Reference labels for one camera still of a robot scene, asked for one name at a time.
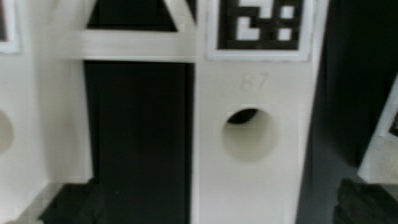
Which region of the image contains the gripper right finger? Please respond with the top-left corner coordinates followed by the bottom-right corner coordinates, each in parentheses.
top-left (332, 179), bottom-right (398, 224)

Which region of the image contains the white chair back frame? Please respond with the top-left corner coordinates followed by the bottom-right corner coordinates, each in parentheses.
top-left (0, 0), bottom-right (328, 224)

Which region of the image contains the white chair seat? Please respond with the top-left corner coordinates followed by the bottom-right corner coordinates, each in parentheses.
top-left (357, 76), bottom-right (398, 185)

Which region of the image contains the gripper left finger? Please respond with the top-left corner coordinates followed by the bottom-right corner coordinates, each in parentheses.
top-left (39, 179), bottom-right (105, 224)

